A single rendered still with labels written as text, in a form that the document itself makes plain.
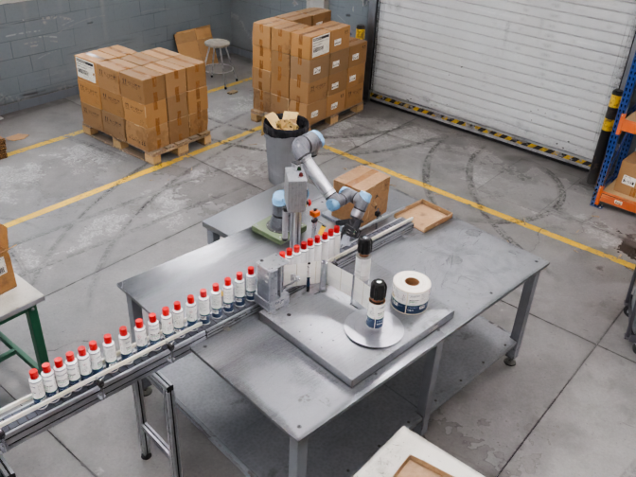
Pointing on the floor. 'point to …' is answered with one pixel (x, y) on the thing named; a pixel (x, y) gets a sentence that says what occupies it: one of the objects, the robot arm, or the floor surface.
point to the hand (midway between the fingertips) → (340, 245)
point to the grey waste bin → (278, 157)
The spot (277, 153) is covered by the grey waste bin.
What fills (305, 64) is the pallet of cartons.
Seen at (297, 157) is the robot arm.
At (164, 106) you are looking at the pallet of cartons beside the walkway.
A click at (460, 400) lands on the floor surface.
